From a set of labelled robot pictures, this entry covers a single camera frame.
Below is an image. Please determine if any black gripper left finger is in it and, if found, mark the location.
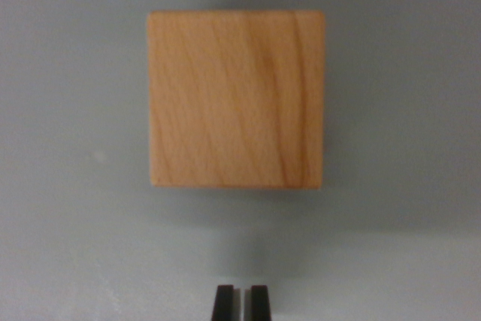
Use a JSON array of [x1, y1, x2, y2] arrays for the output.
[[211, 285, 242, 321]]

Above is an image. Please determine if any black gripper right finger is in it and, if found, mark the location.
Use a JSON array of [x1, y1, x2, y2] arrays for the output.
[[243, 285, 274, 321]]

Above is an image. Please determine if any wooden cube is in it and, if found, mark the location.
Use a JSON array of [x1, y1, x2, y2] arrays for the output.
[[146, 10, 326, 190]]

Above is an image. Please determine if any grey plastic tray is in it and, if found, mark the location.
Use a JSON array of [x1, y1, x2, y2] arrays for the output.
[[0, 0, 481, 321]]

